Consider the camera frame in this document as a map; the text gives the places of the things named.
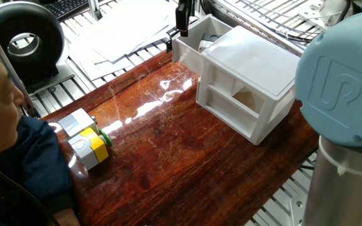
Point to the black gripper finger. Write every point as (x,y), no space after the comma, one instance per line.
(182,20)
(193,7)

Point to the white plastic drawer cabinet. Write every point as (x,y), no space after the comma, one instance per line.
(250,56)

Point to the right forearm in dark sleeve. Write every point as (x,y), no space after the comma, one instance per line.
(58,194)

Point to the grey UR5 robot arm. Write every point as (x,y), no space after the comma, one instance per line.
(341,78)

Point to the person's right hand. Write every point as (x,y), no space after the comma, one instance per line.
(68,219)

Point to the white paper sheet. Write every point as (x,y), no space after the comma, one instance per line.
(130,28)
(105,67)

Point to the black keyboard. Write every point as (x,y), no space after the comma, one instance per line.
(68,7)

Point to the silver mounting plate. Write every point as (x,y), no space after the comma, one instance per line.
(313,14)

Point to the glossy wood grain table mat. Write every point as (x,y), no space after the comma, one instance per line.
(168,163)

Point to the white grey push-button box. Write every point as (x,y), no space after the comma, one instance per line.
(77,120)

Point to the yellow box with green button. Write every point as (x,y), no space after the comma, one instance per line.
(93,144)

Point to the person in dark blue jacket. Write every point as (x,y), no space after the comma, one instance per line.
(27,157)

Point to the aluminium post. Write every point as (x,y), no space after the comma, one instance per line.
(95,9)

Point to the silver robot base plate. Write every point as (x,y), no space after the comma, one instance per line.
(297,210)

